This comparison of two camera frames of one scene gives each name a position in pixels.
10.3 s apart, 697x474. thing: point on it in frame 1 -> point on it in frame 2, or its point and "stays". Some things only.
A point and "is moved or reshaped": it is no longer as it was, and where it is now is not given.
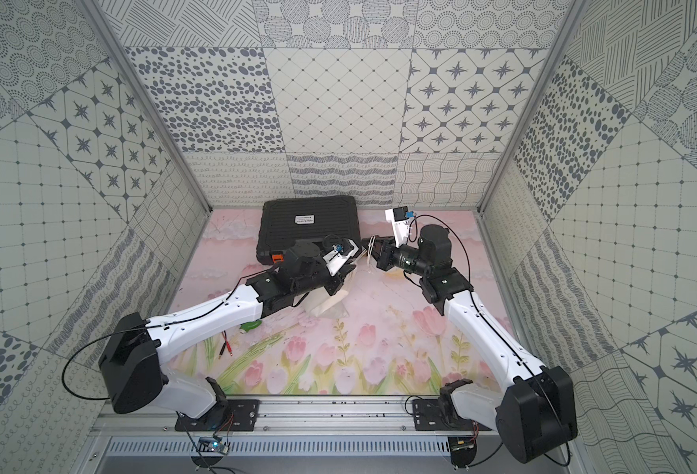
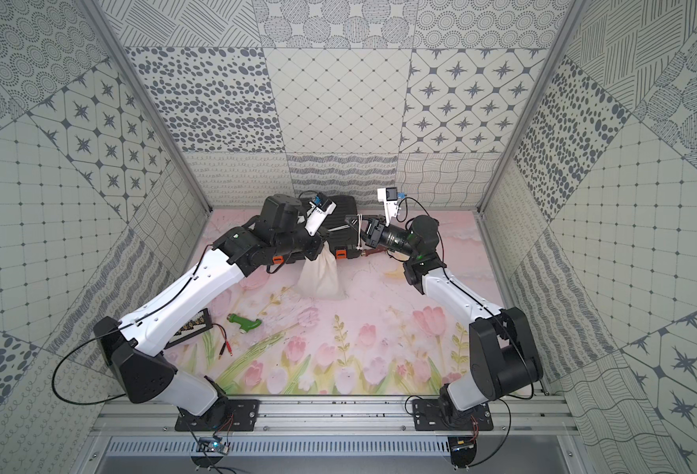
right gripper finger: x=375 y=246 -> x=356 y=222
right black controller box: x=463 y=451 stays
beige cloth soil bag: x=324 y=304 is moved or reshaped
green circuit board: x=213 y=444 stays
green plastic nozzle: x=251 y=325 stays
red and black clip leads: x=225 y=344 stays
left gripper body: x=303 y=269 -> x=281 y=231
